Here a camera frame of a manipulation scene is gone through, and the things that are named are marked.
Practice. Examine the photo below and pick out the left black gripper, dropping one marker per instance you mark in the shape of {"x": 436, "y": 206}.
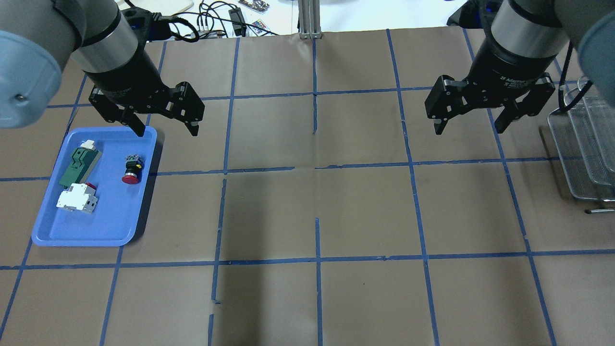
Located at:
{"x": 126, "y": 72}

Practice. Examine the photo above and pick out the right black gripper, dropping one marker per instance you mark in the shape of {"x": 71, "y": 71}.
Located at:
{"x": 510, "y": 63}

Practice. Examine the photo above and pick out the red emergency push button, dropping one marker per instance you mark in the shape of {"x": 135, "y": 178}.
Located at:
{"x": 133, "y": 167}

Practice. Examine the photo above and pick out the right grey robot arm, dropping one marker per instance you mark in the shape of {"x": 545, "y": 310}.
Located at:
{"x": 522, "y": 39}

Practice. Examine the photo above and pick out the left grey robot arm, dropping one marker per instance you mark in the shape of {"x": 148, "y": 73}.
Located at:
{"x": 38, "y": 37}

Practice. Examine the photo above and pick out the blue plastic tray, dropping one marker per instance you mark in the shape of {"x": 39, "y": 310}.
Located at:
{"x": 105, "y": 209}

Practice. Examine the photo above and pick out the white circuit breaker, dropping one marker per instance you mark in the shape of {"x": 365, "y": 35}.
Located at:
{"x": 78, "y": 197}

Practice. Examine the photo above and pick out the black power adapter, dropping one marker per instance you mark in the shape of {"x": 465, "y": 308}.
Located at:
{"x": 238, "y": 22}

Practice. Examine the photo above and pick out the green and white switch module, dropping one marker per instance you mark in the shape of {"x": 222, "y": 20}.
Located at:
{"x": 82, "y": 162}

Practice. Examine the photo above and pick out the silver wire mesh shelf basket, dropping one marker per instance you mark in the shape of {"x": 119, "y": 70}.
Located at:
{"x": 584, "y": 141}

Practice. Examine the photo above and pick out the aluminium frame post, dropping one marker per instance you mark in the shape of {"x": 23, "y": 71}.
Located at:
{"x": 309, "y": 19}

